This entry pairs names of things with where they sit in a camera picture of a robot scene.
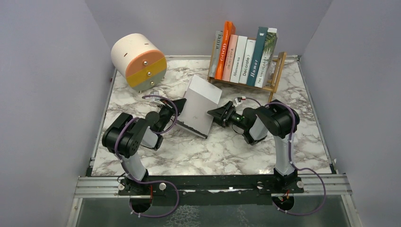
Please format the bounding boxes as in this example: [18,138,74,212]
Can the orange Good Morning book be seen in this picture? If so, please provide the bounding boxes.
[215,21,236,80]

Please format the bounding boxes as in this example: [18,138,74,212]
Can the cream orange cylinder container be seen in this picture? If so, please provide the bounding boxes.
[111,33,167,92]

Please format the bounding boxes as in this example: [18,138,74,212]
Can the white palm Singularity book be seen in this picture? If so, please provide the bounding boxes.
[254,27,278,88]

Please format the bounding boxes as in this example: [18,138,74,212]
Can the white Decorate book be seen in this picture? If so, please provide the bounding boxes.
[239,39,256,84]

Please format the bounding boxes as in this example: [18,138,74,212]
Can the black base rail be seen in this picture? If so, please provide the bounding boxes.
[75,174,341,210]

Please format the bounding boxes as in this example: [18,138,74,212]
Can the teal bottom book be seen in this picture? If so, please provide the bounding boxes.
[246,26,268,87]

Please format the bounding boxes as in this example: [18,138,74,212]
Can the grey ianra book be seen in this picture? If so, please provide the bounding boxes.
[208,31,223,78]

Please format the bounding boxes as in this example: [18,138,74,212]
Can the white Afternoon Tea book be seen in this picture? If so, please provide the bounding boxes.
[230,35,248,83]

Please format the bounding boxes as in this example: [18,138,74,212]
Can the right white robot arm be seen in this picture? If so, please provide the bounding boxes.
[207,99,300,192]

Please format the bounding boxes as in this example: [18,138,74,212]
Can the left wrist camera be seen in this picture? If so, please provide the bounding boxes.
[149,95,164,105]

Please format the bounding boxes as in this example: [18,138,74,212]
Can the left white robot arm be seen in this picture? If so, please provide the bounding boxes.
[101,97,187,195]

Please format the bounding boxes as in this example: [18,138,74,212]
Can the grey white bottom book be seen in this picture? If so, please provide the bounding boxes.
[176,75,222,139]

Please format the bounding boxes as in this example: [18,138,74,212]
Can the wooden book rack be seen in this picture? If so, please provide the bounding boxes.
[207,52,287,102]

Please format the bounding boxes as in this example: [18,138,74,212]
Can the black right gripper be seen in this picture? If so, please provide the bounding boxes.
[207,101,247,131]

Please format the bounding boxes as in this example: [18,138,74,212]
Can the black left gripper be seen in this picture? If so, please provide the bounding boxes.
[158,98,187,134]

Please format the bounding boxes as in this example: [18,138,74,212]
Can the pink Warm Chord book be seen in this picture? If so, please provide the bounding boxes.
[222,35,238,81]

